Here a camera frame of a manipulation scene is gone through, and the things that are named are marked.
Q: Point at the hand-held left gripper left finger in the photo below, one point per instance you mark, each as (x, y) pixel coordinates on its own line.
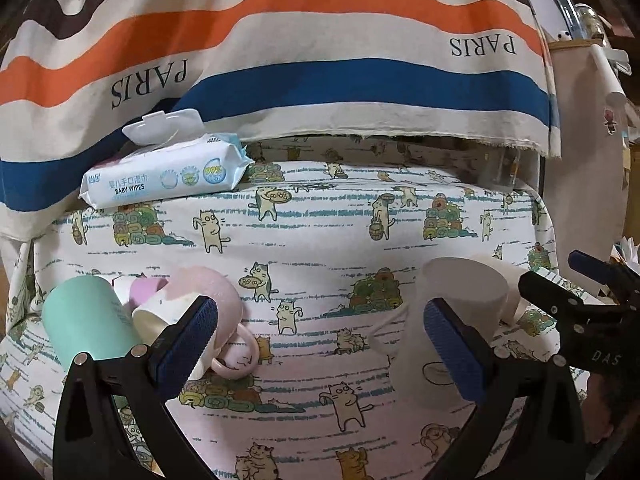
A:
(186, 342)

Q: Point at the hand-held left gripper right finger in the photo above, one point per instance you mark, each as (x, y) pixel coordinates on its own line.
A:
(452, 350)

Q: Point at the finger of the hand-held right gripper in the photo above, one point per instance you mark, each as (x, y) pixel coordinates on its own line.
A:
(550, 292)
(597, 267)

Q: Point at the white mug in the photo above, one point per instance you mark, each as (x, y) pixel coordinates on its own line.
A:
(452, 277)

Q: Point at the white cup with cream inside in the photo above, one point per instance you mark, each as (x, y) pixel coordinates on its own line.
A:
(145, 327)

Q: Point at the purple cup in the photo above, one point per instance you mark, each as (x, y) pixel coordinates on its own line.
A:
(147, 291)

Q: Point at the teal cup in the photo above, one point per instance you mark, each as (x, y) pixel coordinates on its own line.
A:
(82, 315)

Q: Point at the pink mug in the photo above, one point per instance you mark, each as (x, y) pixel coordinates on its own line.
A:
(220, 287)

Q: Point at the beige hanging organizer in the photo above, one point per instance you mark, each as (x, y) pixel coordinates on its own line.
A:
(575, 125)

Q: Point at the baby wipes pack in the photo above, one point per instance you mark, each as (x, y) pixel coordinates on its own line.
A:
(165, 176)

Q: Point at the cat printed tablecloth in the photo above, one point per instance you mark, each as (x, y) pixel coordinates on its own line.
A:
(325, 240)

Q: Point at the white tube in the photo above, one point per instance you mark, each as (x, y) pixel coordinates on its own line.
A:
(607, 75)

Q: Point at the glass jar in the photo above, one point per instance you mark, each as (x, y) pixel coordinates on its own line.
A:
(591, 21)

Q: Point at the blue pen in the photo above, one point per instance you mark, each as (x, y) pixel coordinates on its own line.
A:
(565, 10)

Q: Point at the striped white cloth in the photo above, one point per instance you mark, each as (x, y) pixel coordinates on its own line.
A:
(300, 85)

